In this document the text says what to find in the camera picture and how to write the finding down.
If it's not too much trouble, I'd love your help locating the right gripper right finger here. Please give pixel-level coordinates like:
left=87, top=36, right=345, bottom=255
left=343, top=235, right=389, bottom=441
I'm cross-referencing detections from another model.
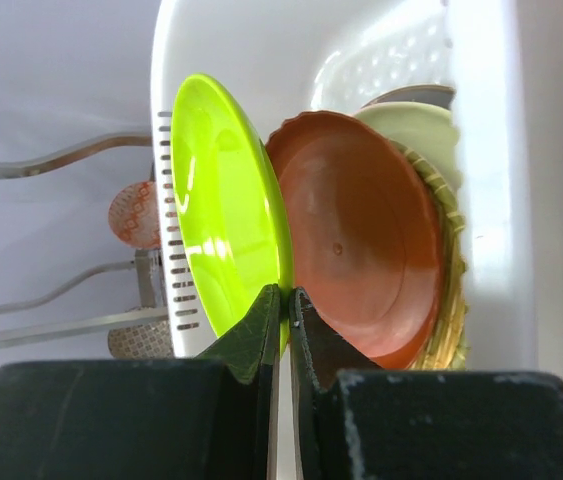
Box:
left=289, top=289, right=563, bottom=479

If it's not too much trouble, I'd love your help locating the lime green plate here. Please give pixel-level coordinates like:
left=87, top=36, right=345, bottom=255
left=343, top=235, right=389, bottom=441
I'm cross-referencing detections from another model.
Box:
left=170, top=74, right=294, bottom=335

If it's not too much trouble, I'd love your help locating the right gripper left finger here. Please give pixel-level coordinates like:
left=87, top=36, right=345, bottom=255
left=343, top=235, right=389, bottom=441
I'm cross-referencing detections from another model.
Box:
left=0, top=285, right=281, bottom=479

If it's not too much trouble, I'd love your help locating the grey patterned bowl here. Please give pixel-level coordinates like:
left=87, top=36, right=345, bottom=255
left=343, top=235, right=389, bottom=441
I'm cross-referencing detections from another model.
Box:
left=107, top=321, right=174, bottom=360

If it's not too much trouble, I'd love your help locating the woven bamboo tray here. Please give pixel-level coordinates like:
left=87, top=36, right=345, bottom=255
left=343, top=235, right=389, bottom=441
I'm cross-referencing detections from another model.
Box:
left=390, top=140, right=469, bottom=370

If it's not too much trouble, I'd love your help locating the white plastic bin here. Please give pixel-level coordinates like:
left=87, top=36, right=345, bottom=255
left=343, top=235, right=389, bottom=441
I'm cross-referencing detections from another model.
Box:
left=151, top=1, right=563, bottom=379

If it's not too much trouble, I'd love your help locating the steel two-tier dish rack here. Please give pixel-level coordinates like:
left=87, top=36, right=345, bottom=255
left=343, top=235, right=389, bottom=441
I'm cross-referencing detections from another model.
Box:
left=0, top=132, right=172, bottom=356

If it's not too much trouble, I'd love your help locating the blue zigzag patterned bowl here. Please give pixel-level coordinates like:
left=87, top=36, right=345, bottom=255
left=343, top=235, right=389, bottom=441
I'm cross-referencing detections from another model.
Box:
left=108, top=181, right=161, bottom=249

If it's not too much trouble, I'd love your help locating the red-brown fluted plate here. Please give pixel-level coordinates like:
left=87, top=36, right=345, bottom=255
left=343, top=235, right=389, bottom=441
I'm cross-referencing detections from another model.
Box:
left=266, top=111, right=446, bottom=369

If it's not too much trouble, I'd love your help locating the green cream leaf plate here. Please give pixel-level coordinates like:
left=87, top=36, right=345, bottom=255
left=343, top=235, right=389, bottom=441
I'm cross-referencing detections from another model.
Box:
left=354, top=101, right=462, bottom=191

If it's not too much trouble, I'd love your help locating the grey reindeer plate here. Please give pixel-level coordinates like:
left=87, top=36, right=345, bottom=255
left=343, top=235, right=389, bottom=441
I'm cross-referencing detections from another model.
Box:
left=364, top=84, right=455, bottom=110

